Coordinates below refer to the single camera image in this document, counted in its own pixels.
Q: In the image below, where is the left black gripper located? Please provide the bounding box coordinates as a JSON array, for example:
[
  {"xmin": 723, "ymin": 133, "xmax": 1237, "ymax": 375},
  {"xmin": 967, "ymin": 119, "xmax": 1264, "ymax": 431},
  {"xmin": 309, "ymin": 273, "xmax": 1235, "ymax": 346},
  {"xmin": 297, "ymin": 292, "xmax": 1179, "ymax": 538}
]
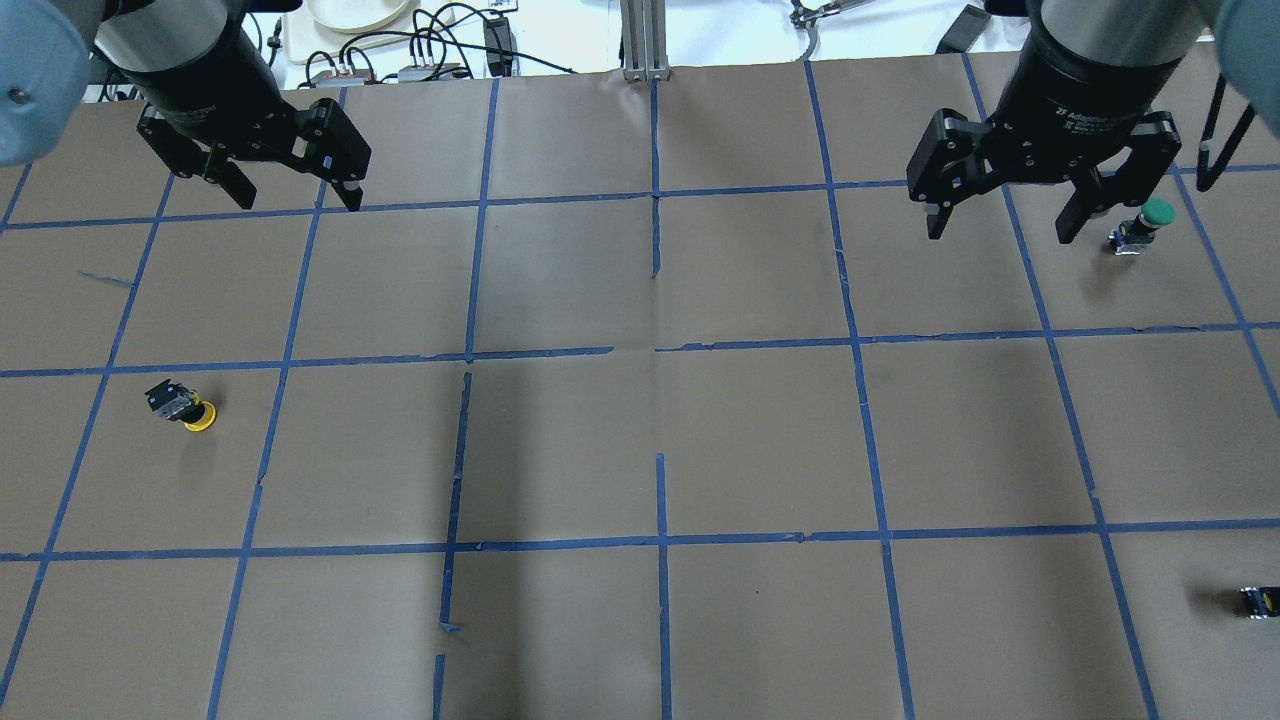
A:
[{"xmin": 124, "ymin": 20, "xmax": 372, "ymax": 213}]

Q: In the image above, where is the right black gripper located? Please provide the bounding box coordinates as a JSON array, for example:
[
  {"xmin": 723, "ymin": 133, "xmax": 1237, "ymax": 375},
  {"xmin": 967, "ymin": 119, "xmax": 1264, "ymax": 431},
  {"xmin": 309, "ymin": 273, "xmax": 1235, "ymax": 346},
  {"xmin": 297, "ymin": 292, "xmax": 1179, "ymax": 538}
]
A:
[{"xmin": 906, "ymin": 20, "xmax": 1183, "ymax": 245}]

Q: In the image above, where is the yellow push button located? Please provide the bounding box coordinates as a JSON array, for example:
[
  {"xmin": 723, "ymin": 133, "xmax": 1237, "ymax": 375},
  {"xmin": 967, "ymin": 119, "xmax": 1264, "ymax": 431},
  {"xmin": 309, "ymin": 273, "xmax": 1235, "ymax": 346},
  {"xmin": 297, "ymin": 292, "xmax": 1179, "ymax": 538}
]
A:
[{"xmin": 145, "ymin": 379, "xmax": 218, "ymax": 432}]

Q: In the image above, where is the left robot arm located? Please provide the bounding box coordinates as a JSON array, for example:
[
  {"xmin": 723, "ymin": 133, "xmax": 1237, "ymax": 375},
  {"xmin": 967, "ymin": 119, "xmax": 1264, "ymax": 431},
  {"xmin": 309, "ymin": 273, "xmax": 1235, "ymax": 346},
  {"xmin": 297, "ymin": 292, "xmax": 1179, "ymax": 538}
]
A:
[{"xmin": 1, "ymin": 1, "xmax": 372, "ymax": 211}]

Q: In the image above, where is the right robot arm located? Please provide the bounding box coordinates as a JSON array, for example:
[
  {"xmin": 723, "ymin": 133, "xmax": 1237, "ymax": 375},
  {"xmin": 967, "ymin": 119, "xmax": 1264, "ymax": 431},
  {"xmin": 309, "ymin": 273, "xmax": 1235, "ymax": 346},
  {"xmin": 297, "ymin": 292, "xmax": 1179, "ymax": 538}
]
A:
[{"xmin": 906, "ymin": 1, "xmax": 1279, "ymax": 256}]

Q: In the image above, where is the green push button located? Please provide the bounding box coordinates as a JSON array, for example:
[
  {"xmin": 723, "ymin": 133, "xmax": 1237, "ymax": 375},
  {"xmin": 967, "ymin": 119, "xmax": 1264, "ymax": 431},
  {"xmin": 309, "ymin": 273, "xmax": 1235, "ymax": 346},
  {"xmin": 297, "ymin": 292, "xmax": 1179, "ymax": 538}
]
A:
[{"xmin": 1108, "ymin": 199, "xmax": 1178, "ymax": 258}]

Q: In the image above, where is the black button at edge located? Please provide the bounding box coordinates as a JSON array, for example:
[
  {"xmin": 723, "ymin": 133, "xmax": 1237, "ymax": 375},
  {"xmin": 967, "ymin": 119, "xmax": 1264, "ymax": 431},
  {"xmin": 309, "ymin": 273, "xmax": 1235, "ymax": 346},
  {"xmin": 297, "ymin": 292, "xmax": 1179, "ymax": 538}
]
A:
[{"xmin": 1238, "ymin": 585, "xmax": 1280, "ymax": 620}]

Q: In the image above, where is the beige plate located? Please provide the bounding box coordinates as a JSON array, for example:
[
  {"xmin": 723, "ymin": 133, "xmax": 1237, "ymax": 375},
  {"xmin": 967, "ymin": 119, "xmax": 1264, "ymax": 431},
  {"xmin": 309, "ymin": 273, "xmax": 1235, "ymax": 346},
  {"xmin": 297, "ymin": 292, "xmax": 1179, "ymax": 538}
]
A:
[{"xmin": 303, "ymin": 0, "xmax": 419, "ymax": 35}]

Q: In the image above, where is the black power adapter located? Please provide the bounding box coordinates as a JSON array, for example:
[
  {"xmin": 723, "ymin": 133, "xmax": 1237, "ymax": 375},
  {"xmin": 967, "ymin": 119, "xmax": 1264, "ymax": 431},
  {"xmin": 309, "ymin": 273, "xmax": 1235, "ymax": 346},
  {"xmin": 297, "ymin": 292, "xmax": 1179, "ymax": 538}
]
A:
[{"xmin": 483, "ymin": 13, "xmax": 518, "ymax": 77}]

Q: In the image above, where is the aluminium frame post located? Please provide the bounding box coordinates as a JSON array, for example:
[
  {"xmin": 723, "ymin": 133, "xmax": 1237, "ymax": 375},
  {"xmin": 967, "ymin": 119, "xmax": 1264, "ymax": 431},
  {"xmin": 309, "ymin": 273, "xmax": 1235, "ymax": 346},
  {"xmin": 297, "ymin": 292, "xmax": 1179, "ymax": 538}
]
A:
[{"xmin": 620, "ymin": 0, "xmax": 671, "ymax": 82}]

